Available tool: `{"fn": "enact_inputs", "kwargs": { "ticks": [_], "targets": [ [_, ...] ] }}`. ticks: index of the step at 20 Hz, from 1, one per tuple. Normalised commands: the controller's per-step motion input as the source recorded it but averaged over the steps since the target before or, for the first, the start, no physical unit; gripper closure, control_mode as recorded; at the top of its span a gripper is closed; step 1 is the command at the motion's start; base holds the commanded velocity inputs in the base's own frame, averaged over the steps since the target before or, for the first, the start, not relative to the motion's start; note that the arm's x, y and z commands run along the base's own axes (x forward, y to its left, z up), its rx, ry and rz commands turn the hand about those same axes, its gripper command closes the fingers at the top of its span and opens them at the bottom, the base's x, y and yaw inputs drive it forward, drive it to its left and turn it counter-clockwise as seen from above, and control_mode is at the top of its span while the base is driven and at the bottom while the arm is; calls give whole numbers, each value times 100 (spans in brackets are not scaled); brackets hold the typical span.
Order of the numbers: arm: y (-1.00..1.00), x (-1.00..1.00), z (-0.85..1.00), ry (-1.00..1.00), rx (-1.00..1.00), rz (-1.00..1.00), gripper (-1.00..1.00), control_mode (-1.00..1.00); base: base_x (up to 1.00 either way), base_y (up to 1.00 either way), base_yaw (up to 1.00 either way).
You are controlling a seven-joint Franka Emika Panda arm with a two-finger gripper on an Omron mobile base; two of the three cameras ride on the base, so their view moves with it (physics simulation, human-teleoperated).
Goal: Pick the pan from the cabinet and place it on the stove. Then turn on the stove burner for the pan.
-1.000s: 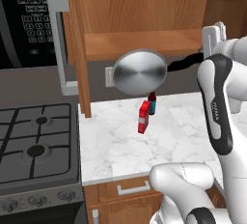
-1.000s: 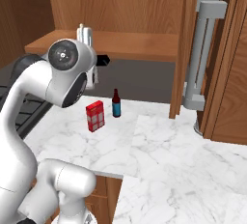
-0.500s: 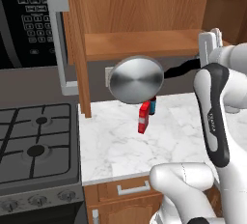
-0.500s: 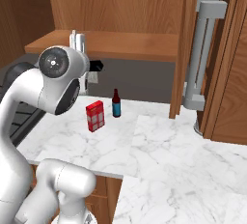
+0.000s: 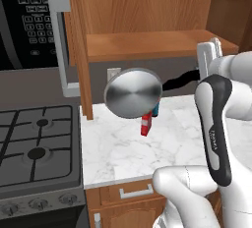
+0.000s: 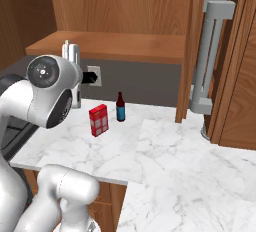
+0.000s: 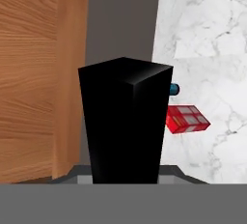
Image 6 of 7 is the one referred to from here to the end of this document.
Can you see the wood panelled fridge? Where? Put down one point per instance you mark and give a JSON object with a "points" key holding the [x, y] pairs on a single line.
{"points": [[238, 86]]}

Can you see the dark bottle with blue label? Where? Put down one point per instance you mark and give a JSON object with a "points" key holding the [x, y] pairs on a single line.
{"points": [[120, 111]]}

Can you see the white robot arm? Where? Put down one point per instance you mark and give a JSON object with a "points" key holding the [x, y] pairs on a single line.
{"points": [[20, 99]]}

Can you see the open wooden wall cabinet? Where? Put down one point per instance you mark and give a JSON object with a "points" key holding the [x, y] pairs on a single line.
{"points": [[116, 46]]}

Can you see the black hob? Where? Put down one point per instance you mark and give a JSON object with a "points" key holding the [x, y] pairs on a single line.
{"points": [[15, 136]]}

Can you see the white wall socket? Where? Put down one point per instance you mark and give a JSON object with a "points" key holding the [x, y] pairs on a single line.
{"points": [[97, 71]]}

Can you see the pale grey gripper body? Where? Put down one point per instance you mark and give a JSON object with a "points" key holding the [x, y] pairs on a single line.
{"points": [[77, 99]]}

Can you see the wooden base cabinet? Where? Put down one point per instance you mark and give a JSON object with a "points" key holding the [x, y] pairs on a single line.
{"points": [[108, 202]]}

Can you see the red box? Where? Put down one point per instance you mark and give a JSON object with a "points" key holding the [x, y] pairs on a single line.
{"points": [[98, 120]]}

